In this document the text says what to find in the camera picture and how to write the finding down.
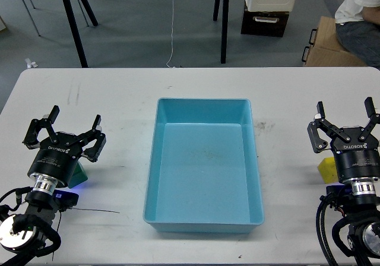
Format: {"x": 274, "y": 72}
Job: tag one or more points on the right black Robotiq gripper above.
{"x": 355, "y": 149}

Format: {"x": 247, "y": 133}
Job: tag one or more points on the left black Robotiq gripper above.
{"x": 59, "y": 154}

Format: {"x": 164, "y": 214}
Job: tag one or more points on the green block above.
{"x": 79, "y": 176}

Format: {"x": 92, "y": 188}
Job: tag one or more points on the yellow block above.
{"x": 327, "y": 170}

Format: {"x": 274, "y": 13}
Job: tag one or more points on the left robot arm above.
{"x": 26, "y": 229}

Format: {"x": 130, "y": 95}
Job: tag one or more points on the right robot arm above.
{"x": 356, "y": 234}

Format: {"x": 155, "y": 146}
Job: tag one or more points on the seated person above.
{"x": 357, "y": 29}

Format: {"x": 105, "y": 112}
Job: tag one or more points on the grey metal chair legs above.
{"x": 26, "y": 7}

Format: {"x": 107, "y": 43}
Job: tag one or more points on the blue plastic bin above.
{"x": 203, "y": 175}

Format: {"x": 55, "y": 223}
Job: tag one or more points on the right black tripod stand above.
{"x": 224, "y": 6}

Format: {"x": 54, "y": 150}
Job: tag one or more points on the cardboard box with handles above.
{"x": 324, "y": 49}

